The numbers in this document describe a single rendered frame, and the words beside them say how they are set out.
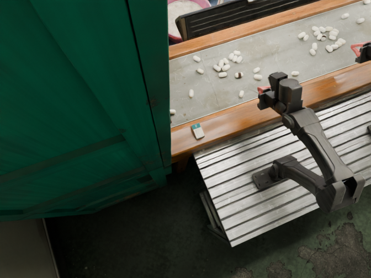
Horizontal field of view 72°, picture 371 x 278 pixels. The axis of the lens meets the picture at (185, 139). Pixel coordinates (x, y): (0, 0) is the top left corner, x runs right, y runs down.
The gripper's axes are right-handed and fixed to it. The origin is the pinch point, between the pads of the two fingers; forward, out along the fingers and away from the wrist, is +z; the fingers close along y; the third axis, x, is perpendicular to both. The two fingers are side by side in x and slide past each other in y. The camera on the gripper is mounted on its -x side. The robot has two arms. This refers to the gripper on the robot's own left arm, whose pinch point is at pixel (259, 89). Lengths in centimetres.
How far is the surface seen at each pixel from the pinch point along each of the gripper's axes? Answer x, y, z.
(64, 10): -48, 49, -60
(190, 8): -24, 7, 50
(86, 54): -45, 49, -57
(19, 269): 52, 122, 3
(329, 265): 130, -36, -22
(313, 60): 3.6, -36.3, 14.3
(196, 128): 8.9, 27.4, 1.0
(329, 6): -13, -56, 30
